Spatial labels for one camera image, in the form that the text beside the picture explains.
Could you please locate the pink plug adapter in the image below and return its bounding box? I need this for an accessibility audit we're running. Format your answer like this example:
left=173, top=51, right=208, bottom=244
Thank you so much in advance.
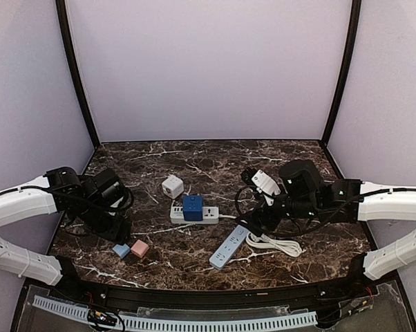
left=130, top=239, right=149, bottom=258

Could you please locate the blue cube socket adapter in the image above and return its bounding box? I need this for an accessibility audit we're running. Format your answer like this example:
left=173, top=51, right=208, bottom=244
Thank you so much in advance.
left=182, top=195, right=203, bottom=222

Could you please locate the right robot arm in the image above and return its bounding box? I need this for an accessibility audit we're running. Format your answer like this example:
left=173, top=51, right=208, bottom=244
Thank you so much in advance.
left=238, top=160, right=416, bottom=280

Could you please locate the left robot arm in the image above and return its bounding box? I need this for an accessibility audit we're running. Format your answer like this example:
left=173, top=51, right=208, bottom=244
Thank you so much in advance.
left=0, top=167, right=134, bottom=286

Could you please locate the light blue plug adapter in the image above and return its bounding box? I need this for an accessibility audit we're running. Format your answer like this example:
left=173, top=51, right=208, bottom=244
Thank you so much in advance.
left=113, top=243, right=131, bottom=259

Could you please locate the light blue power strip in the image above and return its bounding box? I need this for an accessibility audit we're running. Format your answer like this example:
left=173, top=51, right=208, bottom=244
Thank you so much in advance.
left=209, top=225, right=249, bottom=270

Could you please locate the white cube socket adapter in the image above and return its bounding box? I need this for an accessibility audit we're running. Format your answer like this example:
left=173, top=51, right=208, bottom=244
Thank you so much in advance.
left=162, top=175, right=184, bottom=199

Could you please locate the white power cable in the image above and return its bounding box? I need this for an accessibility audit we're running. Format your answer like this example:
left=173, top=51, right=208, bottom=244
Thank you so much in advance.
left=218, top=214, right=304, bottom=259

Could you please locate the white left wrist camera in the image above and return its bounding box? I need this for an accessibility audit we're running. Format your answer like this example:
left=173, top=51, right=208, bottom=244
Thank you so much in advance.
left=108, top=188, right=134, bottom=216

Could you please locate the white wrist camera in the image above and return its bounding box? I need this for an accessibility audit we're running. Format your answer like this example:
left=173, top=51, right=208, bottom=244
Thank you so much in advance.
left=108, top=188, right=134, bottom=216
left=240, top=167, right=281, bottom=206

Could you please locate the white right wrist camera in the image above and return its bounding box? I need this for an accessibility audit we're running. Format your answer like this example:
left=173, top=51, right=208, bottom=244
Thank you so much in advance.
left=240, top=167, right=281, bottom=206

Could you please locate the slotted cable duct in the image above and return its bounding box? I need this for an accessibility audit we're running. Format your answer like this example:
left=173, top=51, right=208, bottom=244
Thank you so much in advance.
left=32, top=295, right=318, bottom=331

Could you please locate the black table frame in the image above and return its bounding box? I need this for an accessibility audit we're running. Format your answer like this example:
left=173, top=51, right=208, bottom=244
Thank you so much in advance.
left=10, top=0, right=416, bottom=332

